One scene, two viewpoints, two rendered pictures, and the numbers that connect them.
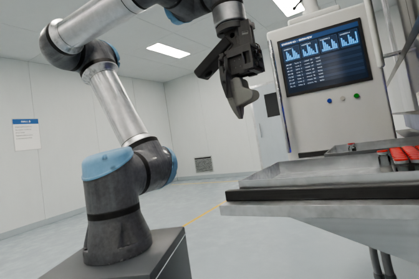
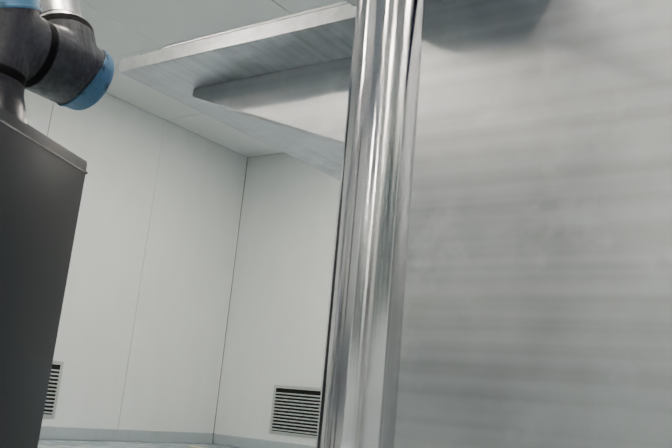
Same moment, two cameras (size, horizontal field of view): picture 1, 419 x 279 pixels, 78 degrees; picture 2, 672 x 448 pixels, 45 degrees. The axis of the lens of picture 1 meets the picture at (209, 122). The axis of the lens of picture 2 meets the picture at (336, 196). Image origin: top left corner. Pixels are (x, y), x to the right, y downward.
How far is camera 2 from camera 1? 0.85 m
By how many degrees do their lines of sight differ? 11
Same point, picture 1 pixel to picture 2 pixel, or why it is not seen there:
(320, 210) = (218, 40)
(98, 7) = not seen: outside the picture
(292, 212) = (192, 49)
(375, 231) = (294, 103)
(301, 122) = not seen: hidden behind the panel
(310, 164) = not seen: hidden behind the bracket
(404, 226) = (322, 91)
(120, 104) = not seen: outside the picture
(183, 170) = (236, 416)
